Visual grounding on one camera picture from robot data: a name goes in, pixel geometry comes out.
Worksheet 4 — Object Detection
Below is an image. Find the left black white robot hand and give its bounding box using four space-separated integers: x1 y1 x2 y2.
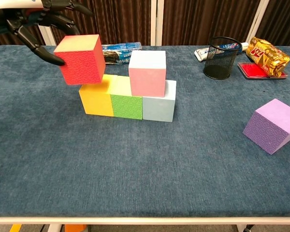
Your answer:
0 0 94 66

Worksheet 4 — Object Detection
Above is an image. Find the red foam cube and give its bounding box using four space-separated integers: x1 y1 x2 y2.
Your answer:
53 34 106 86

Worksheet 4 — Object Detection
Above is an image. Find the yellow foam cube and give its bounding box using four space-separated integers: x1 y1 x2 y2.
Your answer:
78 74 118 117

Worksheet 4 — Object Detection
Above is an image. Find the pink foam cube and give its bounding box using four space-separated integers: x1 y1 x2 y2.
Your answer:
128 50 167 98

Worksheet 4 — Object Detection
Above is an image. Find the light blue foam cube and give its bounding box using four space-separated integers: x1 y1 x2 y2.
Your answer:
142 79 177 123

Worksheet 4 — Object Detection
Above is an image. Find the green foam cube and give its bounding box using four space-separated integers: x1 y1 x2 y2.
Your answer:
110 75 144 120

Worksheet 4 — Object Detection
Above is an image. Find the purple foam cube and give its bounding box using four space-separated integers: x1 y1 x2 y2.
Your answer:
242 98 290 156

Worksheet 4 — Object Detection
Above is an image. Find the dark brown pleated curtain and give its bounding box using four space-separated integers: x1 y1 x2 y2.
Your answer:
256 0 290 46
50 0 152 46
0 33 45 46
161 0 261 46

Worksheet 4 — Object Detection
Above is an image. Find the blue cookie package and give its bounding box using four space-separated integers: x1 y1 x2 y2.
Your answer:
101 42 144 65

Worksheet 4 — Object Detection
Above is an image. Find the white blue toothpaste tube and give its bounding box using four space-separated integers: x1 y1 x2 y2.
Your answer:
194 41 249 63

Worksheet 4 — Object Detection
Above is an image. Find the black mesh pen cup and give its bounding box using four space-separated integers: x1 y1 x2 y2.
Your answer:
203 36 243 80

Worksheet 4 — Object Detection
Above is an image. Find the orange object under table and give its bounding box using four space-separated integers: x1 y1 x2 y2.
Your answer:
64 224 87 232

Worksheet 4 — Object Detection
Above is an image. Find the red ink pad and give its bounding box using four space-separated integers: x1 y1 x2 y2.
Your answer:
237 62 288 80

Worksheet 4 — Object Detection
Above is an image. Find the gold snack package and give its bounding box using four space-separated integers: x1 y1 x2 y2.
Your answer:
246 36 290 77

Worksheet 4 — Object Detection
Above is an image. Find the white partition post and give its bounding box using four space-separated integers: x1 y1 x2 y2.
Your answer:
246 0 270 44
150 0 164 46
38 24 57 46

